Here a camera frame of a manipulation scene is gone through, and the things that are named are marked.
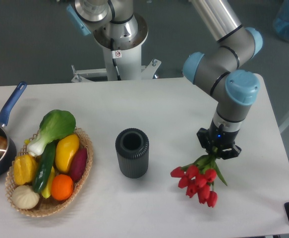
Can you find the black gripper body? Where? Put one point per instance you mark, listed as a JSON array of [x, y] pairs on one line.
[[221, 139]]

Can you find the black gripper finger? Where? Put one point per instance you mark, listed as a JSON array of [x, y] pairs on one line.
[[205, 139], [229, 153]]

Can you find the red tulip bouquet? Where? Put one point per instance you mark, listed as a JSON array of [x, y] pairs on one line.
[[198, 178]]

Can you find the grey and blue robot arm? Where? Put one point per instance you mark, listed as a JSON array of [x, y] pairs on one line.
[[219, 75]]

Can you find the dark grey ribbed vase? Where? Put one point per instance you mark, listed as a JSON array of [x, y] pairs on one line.
[[132, 148]]

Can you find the purple sweet potato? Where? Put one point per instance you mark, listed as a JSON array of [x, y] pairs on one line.
[[78, 165]]

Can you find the yellow mango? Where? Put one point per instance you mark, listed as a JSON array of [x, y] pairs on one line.
[[65, 151]]

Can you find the green bok choy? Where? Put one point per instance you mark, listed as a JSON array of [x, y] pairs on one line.
[[55, 125]]

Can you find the orange fruit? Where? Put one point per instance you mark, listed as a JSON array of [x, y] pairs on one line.
[[62, 187]]

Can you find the green cucumber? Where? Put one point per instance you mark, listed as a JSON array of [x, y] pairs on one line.
[[44, 167]]

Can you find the yellow banana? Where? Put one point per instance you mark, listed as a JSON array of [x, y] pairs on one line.
[[46, 192]]

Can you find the woven wicker basket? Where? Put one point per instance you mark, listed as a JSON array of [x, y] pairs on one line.
[[50, 206]]

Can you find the yellow bell pepper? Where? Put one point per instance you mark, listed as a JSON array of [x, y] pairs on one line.
[[24, 169]]

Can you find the white steamed bun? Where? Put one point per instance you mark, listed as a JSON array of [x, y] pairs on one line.
[[24, 197]]

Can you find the blue saucepan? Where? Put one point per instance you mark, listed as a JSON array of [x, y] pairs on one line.
[[7, 146]]

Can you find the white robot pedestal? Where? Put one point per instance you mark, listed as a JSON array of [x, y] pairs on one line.
[[121, 44]]

